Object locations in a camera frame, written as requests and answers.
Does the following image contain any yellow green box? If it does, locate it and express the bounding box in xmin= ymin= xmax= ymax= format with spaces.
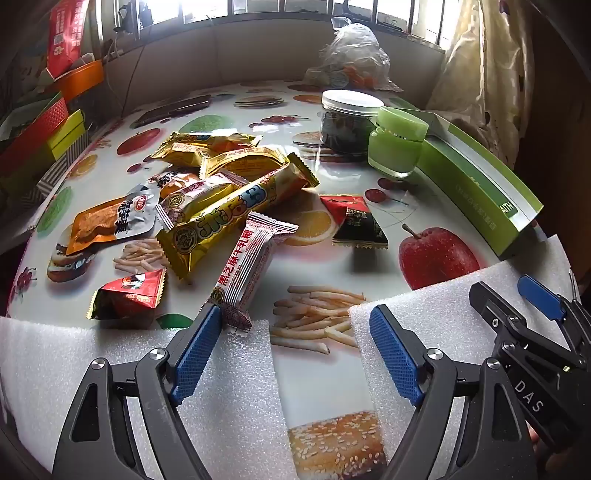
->
xmin=0 ymin=108 xmax=86 ymax=195

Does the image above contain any red triangular snack packet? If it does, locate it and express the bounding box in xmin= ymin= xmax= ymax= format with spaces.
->
xmin=87 ymin=268 xmax=168 ymax=321

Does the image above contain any cream patterned curtain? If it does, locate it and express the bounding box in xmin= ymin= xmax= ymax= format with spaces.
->
xmin=427 ymin=0 xmax=536 ymax=171

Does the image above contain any green cardboard box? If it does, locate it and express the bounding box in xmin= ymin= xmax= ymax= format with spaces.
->
xmin=406 ymin=108 xmax=544 ymax=258

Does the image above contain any red paper bag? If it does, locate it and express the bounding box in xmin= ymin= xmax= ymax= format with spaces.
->
xmin=46 ymin=0 xmax=90 ymax=79

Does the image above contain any black cable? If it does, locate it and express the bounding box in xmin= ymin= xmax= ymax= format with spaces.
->
xmin=120 ymin=41 xmax=145 ymax=117

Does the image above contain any white foam sheet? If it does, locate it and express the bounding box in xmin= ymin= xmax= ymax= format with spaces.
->
xmin=348 ymin=235 xmax=575 ymax=462
xmin=0 ymin=316 xmax=296 ymax=480

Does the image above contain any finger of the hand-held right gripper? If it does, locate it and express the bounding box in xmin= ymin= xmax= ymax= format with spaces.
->
xmin=517 ymin=275 xmax=591 ymax=352
xmin=468 ymin=281 xmax=583 ymax=371

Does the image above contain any white red nougat packet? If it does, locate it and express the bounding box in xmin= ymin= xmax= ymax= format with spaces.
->
xmin=210 ymin=211 xmax=300 ymax=332

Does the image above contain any long gold snack bar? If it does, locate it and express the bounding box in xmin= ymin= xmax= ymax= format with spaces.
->
xmin=157 ymin=131 xmax=259 ymax=160
xmin=154 ymin=152 xmax=320 ymax=283

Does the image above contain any red black snack packet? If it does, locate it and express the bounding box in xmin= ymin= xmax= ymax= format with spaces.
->
xmin=320 ymin=194 xmax=391 ymax=250

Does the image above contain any barred window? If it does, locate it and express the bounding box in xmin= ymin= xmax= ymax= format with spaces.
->
xmin=92 ymin=0 xmax=462 ymax=47

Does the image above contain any black smartphone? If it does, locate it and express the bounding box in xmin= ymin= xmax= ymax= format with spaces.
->
xmin=131 ymin=95 xmax=213 ymax=127

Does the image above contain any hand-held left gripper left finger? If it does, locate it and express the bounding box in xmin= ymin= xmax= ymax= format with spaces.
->
xmin=52 ymin=304 xmax=223 ymax=480

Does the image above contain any clear plastic bag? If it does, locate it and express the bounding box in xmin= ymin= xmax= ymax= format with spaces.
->
xmin=302 ymin=16 xmax=404 ymax=93

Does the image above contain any orange box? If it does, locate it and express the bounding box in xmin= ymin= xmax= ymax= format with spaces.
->
xmin=46 ymin=60 xmax=106 ymax=104

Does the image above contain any clear jar with white lid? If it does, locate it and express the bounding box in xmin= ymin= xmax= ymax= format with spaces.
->
xmin=320 ymin=90 xmax=385 ymax=155

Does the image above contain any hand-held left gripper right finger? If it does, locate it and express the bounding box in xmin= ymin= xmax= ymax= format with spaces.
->
xmin=368 ymin=305 xmax=539 ymax=480

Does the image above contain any small gold striped snack bar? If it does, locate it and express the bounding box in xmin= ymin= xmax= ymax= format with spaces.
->
xmin=154 ymin=173 xmax=250 ymax=232

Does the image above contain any green plastic jar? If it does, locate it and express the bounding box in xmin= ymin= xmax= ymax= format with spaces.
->
xmin=367 ymin=106 xmax=430 ymax=178

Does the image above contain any orange silver snack pouch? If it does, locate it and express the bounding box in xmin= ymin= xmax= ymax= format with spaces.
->
xmin=148 ymin=170 xmax=204 ymax=199
xmin=65 ymin=182 xmax=160 ymax=257

